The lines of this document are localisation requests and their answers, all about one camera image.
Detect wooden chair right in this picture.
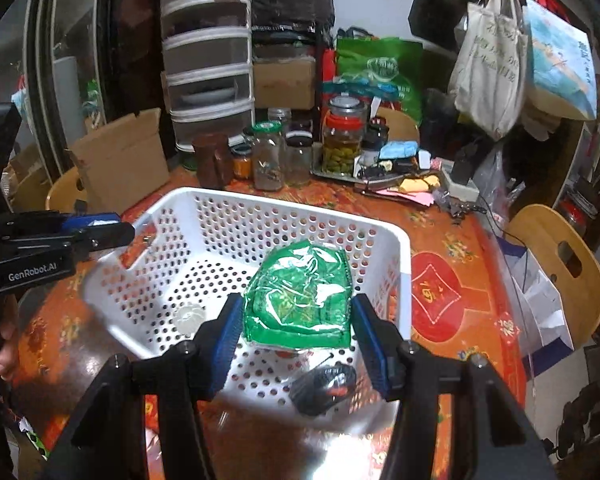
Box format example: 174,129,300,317
506,204,600,349

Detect white perforated plastic basket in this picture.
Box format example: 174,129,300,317
82,188,412,434

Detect blue printed tote bag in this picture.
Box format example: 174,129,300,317
524,0,597,122

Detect white tiered storage rack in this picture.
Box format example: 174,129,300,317
160,0,254,153

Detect dark cabinet with mirror doors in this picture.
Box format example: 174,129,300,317
0,0,175,182

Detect beige canvas tote bag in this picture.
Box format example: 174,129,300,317
449,0,528,141

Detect green lid glass jar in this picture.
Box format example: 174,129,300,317
252,120,284,192

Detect red lid pickle jar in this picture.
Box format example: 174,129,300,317
322,94,367,177

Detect white blue paper bag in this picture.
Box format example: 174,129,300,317
496,236,574,377

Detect person's left hand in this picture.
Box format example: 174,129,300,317
0,295,19,382

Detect cardboard box on stack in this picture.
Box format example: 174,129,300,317
253,58,316,110

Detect green plastic snack packet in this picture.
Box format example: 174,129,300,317
242,240,353,351

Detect wooden chair left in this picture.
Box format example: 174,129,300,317
45,167,87,214

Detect green shopping bag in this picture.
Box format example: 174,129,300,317
336,37,424,124

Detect brown ceramic container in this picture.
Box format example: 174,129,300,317
193,133,234,190

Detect brown cardboard box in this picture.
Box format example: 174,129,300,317
69,108,170,214

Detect wooden chair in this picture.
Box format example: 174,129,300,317
506,204,600,349
45,167,87,214

